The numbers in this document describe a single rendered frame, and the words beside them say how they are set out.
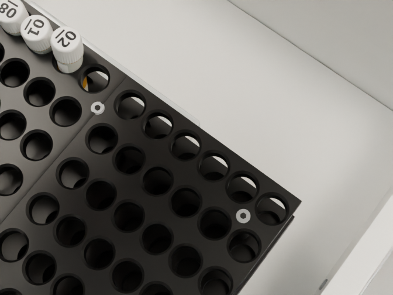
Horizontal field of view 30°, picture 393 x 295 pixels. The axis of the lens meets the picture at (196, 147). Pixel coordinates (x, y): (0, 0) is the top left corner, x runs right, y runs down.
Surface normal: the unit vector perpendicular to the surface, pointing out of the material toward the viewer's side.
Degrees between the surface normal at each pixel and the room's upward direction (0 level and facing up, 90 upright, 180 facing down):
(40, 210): 0
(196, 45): 0
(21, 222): 0
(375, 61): 90
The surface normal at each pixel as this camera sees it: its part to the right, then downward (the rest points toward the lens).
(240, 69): -0.04, -0.29
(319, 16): -0.61, 0.76
